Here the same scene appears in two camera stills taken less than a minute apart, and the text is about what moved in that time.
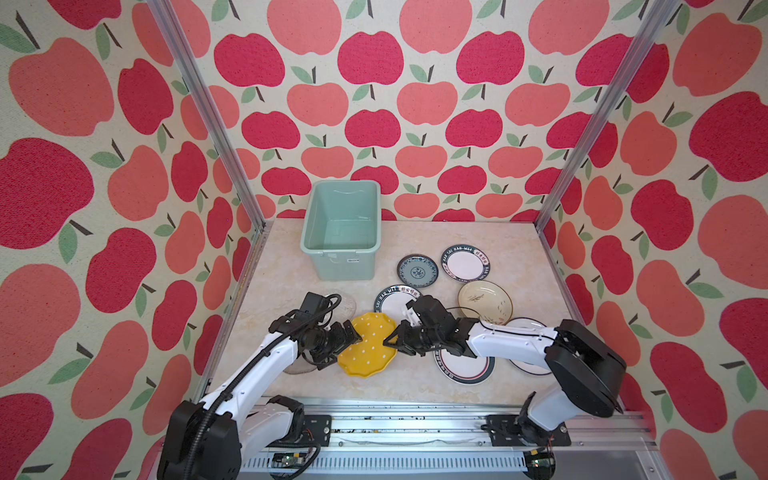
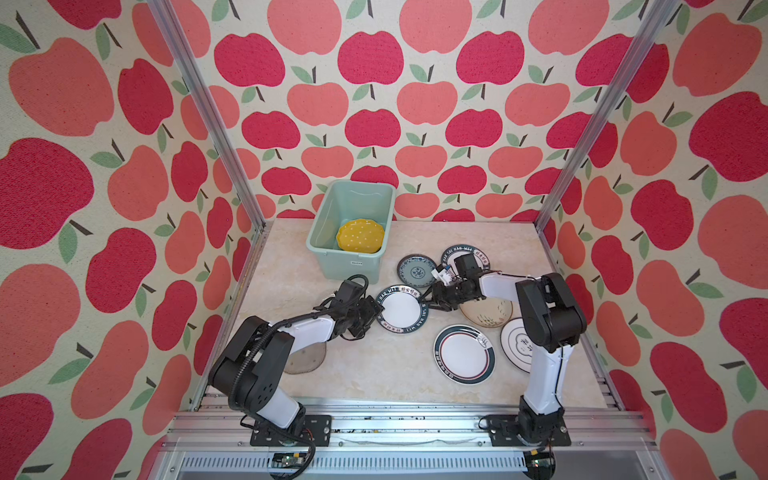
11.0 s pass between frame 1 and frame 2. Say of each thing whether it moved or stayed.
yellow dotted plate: moved
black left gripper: moved
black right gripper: moved
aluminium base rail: stayed
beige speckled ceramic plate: stayed
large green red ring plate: stayed
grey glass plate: stayed
